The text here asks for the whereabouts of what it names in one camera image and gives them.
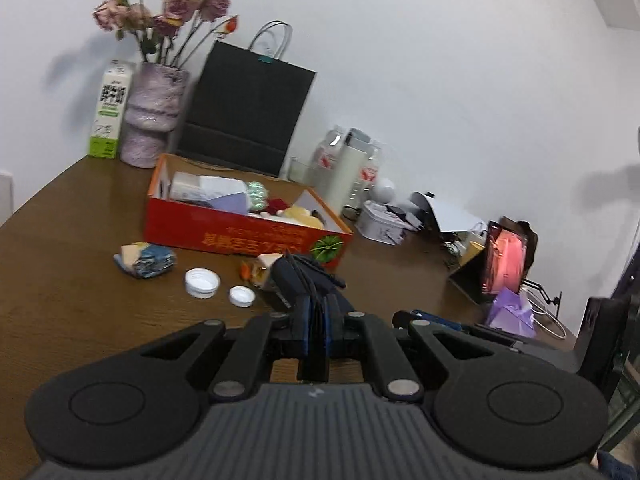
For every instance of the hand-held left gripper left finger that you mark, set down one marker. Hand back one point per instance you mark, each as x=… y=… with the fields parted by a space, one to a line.
x=303 y=327

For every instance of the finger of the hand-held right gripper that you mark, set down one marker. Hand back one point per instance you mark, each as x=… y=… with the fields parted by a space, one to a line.
x=420 y=316

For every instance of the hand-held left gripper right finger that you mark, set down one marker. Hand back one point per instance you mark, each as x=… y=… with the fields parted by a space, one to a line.
x=327 y=327

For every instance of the navy zipper case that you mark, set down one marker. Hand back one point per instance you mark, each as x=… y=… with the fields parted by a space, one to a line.
x=300 y=280

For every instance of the white yellow plush toy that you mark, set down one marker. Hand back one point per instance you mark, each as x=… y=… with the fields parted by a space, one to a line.
x=300 y=216

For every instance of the orange cardboard box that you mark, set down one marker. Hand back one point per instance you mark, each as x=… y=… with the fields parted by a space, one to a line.
x=225 y=236

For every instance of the iridescent plastic bag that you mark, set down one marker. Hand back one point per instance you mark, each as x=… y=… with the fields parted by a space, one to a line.
x=256 y=194

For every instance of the white translucent plastic box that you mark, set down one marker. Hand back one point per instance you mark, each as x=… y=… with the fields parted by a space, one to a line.
x=186 y=186

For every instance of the brown wooden desktop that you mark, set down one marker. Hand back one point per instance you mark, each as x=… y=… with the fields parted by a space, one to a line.
x=65 y=260

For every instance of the purple gift bag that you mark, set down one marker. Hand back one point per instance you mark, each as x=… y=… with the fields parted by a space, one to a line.
x=510 y=310

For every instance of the small white bottle cap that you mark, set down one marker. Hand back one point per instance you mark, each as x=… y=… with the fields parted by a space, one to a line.
x=242 y=295

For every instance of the orange yellow snack packet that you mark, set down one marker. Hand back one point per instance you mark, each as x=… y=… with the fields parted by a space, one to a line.
x=260 y=265

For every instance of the laptop with pink screen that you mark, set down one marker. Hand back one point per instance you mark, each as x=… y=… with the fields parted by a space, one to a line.
x=505 y=260

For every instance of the white printed tin box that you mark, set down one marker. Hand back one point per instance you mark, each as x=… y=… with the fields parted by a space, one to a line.
x=380 y=222

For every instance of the large white bottle cap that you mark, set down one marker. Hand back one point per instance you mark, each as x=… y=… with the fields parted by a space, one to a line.
x=202 y=283

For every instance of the white round speaker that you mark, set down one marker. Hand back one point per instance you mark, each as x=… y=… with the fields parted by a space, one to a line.
x=385 y=193

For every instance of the dark blue cloth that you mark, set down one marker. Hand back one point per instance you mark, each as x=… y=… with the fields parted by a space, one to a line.
x=617 y=467

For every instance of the white thermos bottle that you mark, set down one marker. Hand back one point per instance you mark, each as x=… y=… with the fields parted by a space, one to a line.
x=342 y=175

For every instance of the clear glass cup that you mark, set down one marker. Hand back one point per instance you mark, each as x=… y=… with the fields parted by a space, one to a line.
x=300 y=172

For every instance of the blue cream crumpled packet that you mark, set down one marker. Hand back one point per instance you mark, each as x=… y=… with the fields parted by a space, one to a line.
x=150 y=260

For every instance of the black paper bag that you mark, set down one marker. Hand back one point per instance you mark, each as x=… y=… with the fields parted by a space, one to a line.
x=245 y=105

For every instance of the purple fuzzy vase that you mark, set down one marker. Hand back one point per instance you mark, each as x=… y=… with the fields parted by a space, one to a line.
x=150 y=110

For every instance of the white green milk carton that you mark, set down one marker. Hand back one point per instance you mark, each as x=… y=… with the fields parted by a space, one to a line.
x=110 y=110

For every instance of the dried pink flowers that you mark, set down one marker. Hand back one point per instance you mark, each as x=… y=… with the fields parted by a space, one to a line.
x=180 y=2

